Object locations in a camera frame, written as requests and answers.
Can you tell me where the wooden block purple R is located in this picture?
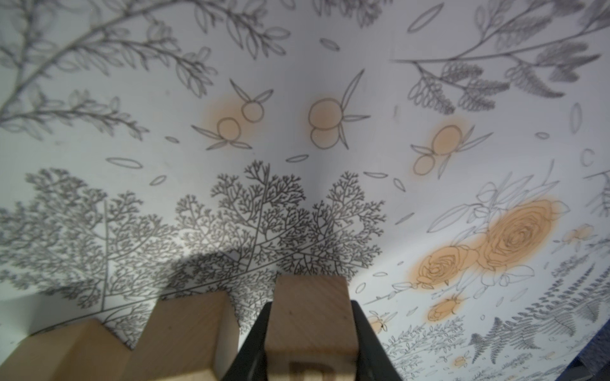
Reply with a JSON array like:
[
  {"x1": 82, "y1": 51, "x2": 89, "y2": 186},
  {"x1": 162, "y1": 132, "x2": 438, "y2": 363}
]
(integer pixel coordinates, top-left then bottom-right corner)
[{"x1": 1, "y1": 319, "x2": 131, "y2": 380}]

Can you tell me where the wooden block brown E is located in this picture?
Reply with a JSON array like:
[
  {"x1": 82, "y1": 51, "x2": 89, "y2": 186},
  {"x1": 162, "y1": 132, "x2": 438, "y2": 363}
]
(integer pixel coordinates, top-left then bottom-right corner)
[{"x1": 122, "y1": 291, "x2": 239, "y2": 380}]

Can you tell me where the floral table mat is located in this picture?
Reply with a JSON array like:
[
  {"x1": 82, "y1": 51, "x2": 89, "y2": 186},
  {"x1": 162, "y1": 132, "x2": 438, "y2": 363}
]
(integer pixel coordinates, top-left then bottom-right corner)
[{"x1": 1, "y1": 1, "x2": 609, "y2": 380}]

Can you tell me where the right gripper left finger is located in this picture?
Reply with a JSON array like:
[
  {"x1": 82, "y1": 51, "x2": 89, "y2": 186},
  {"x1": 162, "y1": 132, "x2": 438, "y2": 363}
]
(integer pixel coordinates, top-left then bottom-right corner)
[{"x1": 222, "y1": 303, "x2": 272, "y2": 381}]

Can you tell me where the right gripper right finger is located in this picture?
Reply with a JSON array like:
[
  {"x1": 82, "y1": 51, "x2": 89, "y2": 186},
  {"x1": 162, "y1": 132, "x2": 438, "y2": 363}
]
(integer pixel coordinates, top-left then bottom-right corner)
[{"x1": 351, "y1": 300, "x2": 402, "y2": 381}]

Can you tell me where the wooden block brown D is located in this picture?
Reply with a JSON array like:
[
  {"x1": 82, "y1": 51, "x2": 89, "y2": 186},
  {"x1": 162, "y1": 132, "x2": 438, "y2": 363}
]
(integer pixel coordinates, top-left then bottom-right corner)
[{"x1": 264, "y1": 276, "x2": 359, "y2": 380}]

